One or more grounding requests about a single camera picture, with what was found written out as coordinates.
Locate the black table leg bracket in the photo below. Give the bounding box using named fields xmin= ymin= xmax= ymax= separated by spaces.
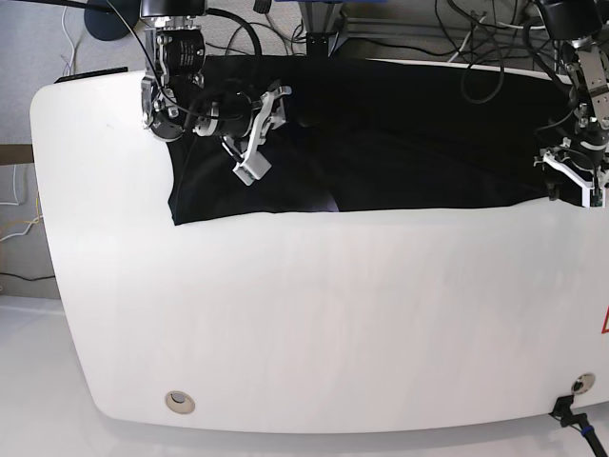
xmin=305 ymin=30 xmax=341 ymax=58

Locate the black round stand base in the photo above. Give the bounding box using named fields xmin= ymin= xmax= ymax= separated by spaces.
xmin=84 ymin=0 xmax=141 ymax=42

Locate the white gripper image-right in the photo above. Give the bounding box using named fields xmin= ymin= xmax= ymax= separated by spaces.
xmin=534 ymin=137 xmax=608 ymax=200

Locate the silver table grommet right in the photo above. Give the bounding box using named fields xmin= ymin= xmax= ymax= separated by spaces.
xmin=571 ymin=372 xmax=596 ymax=395

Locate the white floor cable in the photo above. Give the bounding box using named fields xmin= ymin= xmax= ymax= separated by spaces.
xmin=0 ymin=164 xmax=45 ymax=242

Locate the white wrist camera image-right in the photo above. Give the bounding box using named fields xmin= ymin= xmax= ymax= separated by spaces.
xmin=581 ymin=182 xmax=608 ymax=209

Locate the silver table grommet left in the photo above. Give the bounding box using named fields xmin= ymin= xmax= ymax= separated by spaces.
xmin=165 ymin=390 xmax=196 ymax=415

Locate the black T-shirt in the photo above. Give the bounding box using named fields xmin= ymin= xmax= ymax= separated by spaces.
xmin=168 ymin=56 xmax=568 ymax=226

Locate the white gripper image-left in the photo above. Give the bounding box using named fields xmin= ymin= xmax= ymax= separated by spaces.
xmin=221 ymin=80 xmax=291 ymax=160

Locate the silver table grommet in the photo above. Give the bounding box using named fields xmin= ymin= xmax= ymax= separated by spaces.
xmin=165 ymin=390 xmax=196 ymax=415
xmin=571 ymin=372 xmax=596 ymax=395

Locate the black clamp with cable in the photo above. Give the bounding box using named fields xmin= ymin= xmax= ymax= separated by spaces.
xmin=549 ymin=395 xmax=608 ymax=457

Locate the red warning triangle sticker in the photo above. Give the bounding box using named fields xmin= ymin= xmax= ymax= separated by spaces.
xmin=601 ymin=308 xmax=609 ymax=334

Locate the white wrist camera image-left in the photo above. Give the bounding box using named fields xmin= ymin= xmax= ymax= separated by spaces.
xmin=232 ymin=152 xmax=271 ymax=186

